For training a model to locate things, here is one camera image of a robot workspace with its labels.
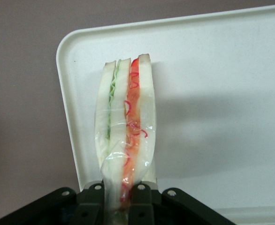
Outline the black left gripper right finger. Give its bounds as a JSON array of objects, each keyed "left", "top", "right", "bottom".
[{"left": 130, "top": 182, "right": 237, "bottom": 225}]

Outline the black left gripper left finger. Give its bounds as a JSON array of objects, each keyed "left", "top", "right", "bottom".
[{"left": 0, "top": 183, "right": 106, "bottom": 225}]

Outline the triangle sandwich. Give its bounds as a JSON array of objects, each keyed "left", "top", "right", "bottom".
[{"left": 94, "top": 53, "right": 158, "bottom": 225}]

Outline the cream plastic tray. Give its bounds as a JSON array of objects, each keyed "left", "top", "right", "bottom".
[{"left": 56, "top": 3, "right": 275, "bottom": 225}]

